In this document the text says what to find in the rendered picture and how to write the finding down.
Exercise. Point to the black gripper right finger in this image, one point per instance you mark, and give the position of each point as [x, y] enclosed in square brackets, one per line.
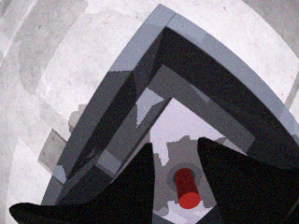
[248, 191]

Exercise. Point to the dark red peg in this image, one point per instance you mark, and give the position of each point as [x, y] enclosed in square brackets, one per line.
[188, 195]

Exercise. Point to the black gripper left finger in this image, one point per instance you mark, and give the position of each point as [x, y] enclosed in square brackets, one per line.
[127, 200]

